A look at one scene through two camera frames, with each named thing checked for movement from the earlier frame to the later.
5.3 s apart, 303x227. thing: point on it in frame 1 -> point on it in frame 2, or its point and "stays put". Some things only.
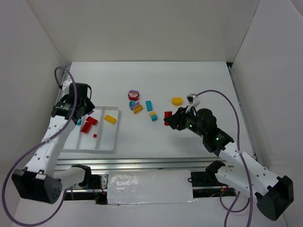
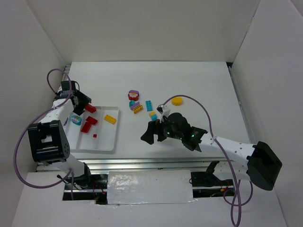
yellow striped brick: x=138 y=109 stays put
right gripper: x=176 y=118 -> x=160 y=130
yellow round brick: x=177 y=101 stays put
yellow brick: x=110 y=119 stays put
